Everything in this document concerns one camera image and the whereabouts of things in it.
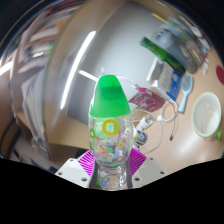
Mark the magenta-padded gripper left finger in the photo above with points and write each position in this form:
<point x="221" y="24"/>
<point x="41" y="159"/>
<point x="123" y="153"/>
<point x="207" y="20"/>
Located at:
<point x="85" y="163"/>

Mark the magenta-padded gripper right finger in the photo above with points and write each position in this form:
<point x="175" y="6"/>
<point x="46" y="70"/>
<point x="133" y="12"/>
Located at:
<point x="138" y="161"/>

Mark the clear bottle with green cap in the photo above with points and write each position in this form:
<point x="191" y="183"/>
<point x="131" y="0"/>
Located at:
<point x="109" y="100"/>

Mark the white pill bottle blue label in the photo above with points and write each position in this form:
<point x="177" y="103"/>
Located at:
<point x="140" y="136"/>

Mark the magenta packet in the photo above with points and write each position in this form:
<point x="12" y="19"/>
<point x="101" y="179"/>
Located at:
<point x="146" y="99"/>

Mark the white and blue carton box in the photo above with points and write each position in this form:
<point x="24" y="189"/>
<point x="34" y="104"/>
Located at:
<point x="170" y="81"/>

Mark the tall green bottle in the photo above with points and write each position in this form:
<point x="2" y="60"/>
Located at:
<point x="163" y="55"/>

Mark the grey shaker bottle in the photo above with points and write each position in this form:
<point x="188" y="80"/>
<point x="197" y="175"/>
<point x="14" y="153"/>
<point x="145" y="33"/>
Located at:
<point x="180" y="50"/>

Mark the flat round red coaster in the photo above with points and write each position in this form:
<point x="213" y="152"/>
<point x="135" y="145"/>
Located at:
<point x="220" y="75"/>

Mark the white wall power outlet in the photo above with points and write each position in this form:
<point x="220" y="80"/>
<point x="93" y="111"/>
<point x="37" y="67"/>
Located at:
<point x="88" y="75"/>

